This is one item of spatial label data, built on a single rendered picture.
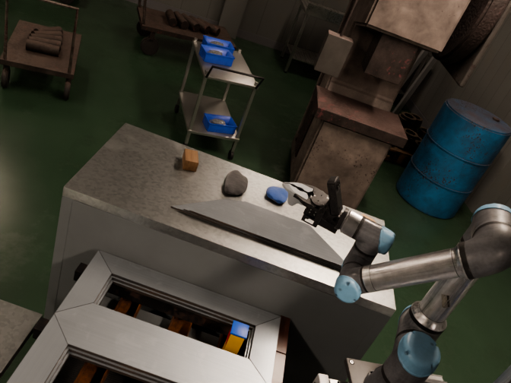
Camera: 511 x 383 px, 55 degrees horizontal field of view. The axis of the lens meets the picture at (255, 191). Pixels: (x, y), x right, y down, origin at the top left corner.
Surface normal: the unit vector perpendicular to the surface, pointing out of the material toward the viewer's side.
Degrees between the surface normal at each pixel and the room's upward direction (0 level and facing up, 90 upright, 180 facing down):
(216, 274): 90
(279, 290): 90
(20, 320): 0
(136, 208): 0
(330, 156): 90
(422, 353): 8
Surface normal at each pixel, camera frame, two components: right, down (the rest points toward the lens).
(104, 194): 0.33, -0.79
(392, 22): -0.09, 0.55
